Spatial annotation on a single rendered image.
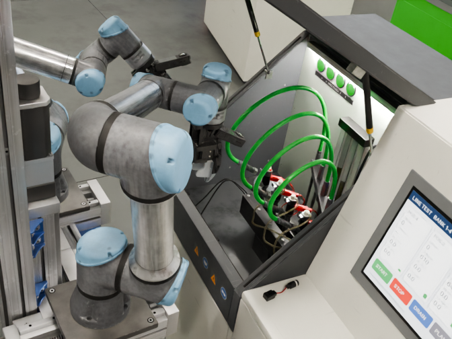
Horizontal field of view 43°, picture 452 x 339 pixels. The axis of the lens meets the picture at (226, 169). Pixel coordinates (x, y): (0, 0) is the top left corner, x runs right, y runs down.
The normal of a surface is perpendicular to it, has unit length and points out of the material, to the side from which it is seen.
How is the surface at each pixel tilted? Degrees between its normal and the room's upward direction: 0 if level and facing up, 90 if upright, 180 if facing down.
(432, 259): 76
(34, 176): 90
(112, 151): 69
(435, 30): 90
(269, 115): 90
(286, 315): 0
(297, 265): 90
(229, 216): 0
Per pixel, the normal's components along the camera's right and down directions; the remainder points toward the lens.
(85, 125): -0.40, -0.41
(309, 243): 0.44, 0.57
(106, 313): 0.42, 0.30
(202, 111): -0.26, 0.54
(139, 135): -0.01, -0.46
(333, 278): -0.83, -0.04
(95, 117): -0.14, -0.68
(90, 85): 0.10, 0.59
